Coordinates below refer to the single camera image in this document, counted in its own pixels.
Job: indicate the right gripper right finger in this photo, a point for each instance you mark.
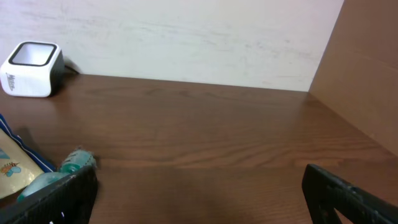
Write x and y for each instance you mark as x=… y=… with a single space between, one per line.
x=327 y=195

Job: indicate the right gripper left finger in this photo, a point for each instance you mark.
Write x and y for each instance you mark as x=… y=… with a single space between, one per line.
x=68 y=200

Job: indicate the blue mouthwash bottle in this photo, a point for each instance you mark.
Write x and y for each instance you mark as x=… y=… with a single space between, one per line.
x=74 y=161

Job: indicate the yellow snack bag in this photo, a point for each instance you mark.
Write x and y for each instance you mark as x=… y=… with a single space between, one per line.
x=20 y=165

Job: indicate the white barcode scanner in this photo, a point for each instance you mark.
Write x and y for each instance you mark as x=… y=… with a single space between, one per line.
x=33 y=69

